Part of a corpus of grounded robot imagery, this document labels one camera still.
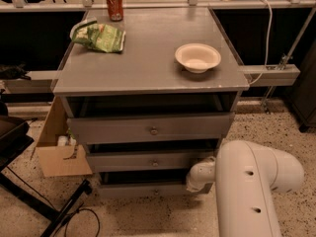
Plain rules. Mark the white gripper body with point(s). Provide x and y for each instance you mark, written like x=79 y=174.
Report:
x=199 y=175

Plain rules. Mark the grey bottom drawer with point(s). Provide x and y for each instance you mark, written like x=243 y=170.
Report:
x=132 y=184

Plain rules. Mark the grey drawer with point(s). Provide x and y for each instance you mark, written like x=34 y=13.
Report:
x=150 y=128
x=132 y=184
x=146 y=160

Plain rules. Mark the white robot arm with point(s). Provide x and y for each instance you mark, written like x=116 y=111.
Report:
x=245 y=174

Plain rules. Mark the grey middle drawer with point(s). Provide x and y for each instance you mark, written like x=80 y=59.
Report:
x=146 y=160

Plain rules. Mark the grey top drawer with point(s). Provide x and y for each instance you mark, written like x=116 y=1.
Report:
x=150 y=128

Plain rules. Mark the grey drawer cabinet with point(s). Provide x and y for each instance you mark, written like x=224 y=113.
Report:
x=147 y=115

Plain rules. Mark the white paper bowl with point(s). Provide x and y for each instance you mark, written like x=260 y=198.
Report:
x=197 y=57

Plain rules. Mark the brown cardboard box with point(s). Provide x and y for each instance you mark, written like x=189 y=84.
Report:
x=59 y=154

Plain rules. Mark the green chip bag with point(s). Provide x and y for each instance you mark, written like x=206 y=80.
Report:
x=100 y=37

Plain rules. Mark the black stand leg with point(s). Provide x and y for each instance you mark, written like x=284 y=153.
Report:
x=54 y=216

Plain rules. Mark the black chair seat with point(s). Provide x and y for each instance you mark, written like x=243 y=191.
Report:
x=14 y=139

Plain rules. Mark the red soda can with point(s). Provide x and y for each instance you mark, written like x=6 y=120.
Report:
x=115 y=10

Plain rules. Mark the metal rail frame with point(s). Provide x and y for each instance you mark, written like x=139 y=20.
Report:
x=164 y=4

